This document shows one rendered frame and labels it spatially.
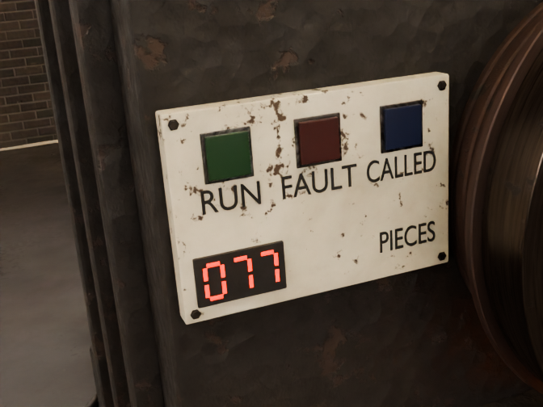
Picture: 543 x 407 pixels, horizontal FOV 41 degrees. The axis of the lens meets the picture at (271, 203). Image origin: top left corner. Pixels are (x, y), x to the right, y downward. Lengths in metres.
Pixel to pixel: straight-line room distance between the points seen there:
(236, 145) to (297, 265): 0.13
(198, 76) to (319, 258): 0.19
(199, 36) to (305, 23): 0.09
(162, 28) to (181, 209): 0.14
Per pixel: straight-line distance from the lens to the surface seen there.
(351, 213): 0.65
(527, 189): 0.58
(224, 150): 0.58
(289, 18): 0.62
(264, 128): 0.60
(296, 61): 0.62
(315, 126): 0.61
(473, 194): 0.63
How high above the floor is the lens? 1.34
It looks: 18 degrees down
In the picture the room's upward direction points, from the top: 4 degrees counter-clockwise
